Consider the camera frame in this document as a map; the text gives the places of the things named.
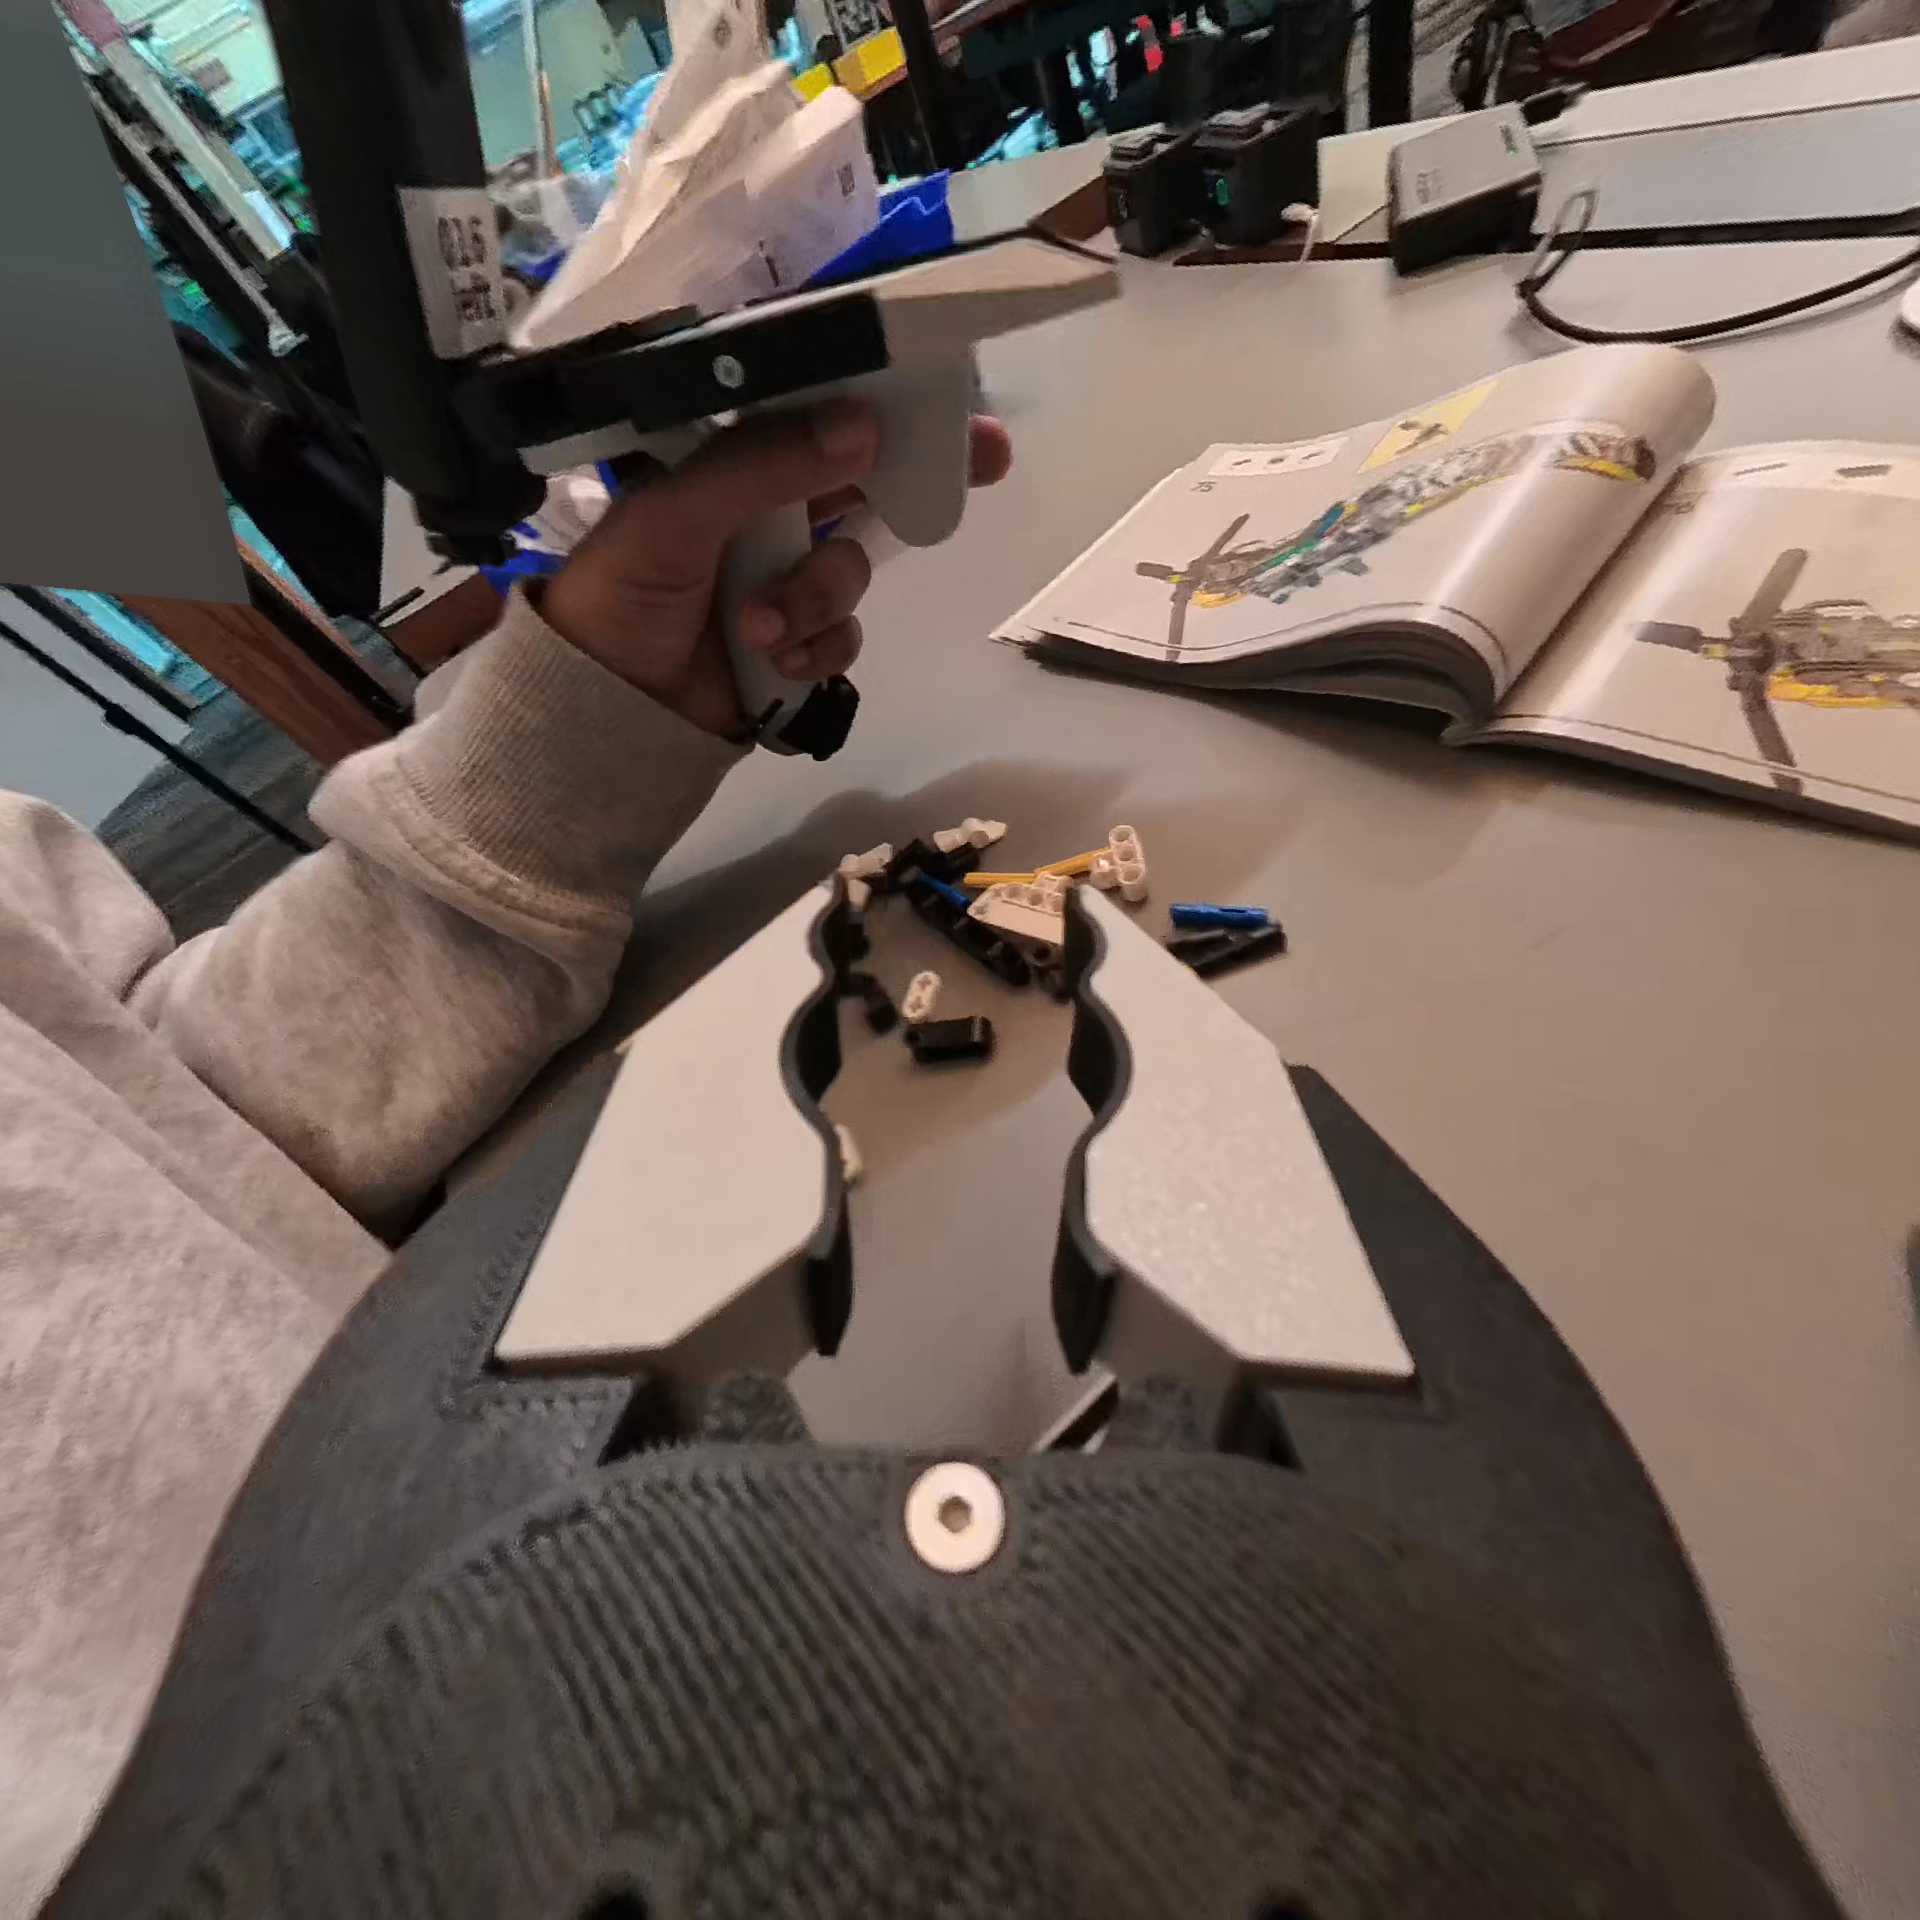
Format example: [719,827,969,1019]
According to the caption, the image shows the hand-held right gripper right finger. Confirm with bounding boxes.
[1052,885,1422,1386]

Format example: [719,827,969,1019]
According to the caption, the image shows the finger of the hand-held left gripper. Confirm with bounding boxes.
[814,238,1125,373]

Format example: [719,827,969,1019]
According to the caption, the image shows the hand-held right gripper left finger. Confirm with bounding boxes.
[490,881,863,1374]

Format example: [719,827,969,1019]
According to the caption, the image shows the person's left forearm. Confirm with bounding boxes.
[127,585,754,1220]

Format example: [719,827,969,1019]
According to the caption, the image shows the scattered small lego pieces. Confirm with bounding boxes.
[829,816,1289,1192]

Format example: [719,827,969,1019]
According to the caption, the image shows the person's left hand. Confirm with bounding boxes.
[540,403,1017,740]

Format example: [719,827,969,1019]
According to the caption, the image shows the blue plastic bin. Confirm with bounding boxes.
[802,168,959,290]

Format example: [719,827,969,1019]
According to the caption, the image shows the black electronic box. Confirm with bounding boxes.
[1101,100,1324,259]

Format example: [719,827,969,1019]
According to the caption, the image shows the crumpled white paper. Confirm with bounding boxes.
[509,0,886,357]

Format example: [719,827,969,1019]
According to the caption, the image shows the grey power adapter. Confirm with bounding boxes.
[1385,102,1548,276]

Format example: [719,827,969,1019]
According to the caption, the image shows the instruction booklet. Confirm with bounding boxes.
[990,342,1920,840]

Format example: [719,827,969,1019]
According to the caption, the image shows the black cable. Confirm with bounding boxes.
[1514,187,1920,347]

